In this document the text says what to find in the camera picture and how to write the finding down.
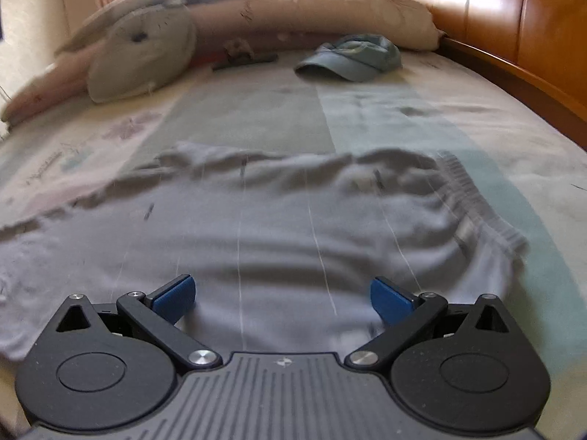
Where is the patterned bed sheet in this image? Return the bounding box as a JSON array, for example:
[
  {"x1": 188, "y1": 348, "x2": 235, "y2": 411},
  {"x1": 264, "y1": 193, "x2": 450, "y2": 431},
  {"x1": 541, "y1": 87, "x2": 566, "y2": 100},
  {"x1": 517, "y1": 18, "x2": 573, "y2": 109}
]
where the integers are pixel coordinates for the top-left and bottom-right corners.
[{"x1": 1, "y1": 53, "x2": 586, "y2": 439}]

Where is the grey printed garment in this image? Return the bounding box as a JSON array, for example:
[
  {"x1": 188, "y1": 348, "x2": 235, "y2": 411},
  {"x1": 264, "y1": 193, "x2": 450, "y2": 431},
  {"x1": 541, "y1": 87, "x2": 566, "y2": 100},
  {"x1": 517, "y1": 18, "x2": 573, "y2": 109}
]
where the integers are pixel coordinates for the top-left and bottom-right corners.
[{"x1": 1, "y1": 143, "x2": 525, "y2": 360}]

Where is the pink rolled quilt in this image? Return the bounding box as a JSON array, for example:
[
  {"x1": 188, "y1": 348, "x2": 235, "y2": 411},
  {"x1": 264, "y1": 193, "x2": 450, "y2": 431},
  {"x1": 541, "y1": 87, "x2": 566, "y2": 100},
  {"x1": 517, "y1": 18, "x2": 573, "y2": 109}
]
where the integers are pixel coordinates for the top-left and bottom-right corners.
[{"x1": 1, "y1": 0, "x2": 442, "y2": 126}]

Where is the wooden headboard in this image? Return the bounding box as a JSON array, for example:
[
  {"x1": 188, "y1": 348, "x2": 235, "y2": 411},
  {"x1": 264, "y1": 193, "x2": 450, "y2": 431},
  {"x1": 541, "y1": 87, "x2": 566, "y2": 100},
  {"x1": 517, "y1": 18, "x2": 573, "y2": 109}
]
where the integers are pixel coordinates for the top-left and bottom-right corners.
[{"x1": 417, "y1": 0, "x2": 586, "y2": 147}]

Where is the blue cap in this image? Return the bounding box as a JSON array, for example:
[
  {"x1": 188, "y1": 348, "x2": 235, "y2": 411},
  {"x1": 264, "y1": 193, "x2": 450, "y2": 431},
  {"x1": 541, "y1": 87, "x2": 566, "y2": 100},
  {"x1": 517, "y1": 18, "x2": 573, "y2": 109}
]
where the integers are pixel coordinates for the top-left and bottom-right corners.
[{"x1": 295, "y1": 34, "x2": 402, "y2": 83}]

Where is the grey round face cushion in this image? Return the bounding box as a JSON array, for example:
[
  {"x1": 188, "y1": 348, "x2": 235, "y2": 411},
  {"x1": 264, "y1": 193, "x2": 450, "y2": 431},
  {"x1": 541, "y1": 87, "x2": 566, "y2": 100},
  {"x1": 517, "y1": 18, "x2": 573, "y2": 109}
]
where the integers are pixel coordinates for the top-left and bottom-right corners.
[{"x1": 87, "y1": 0, "x2": 197, "y2": 103}]

